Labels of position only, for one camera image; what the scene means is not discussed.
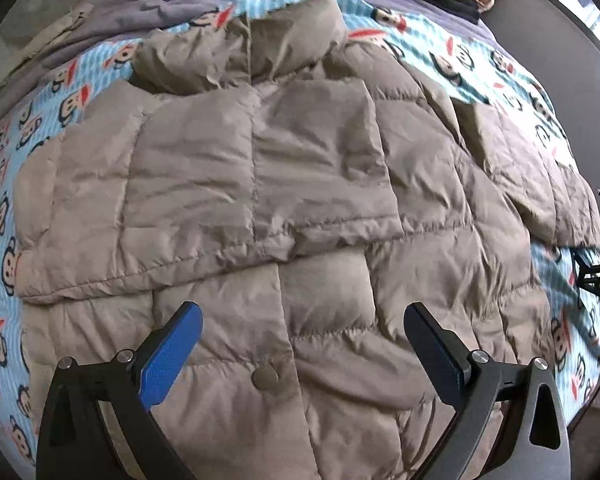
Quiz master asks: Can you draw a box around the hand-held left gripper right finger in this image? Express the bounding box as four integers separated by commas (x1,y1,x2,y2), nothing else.
402,302,572,480

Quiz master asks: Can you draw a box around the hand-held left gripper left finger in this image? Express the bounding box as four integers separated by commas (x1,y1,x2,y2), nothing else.
36,301,204,480

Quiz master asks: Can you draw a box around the beige quilted down jacket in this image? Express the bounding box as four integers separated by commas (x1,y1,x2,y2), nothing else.
15,0,600,480

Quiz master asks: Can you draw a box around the blue monkey printed blanket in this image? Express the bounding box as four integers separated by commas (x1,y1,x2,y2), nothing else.
0,0,600,480

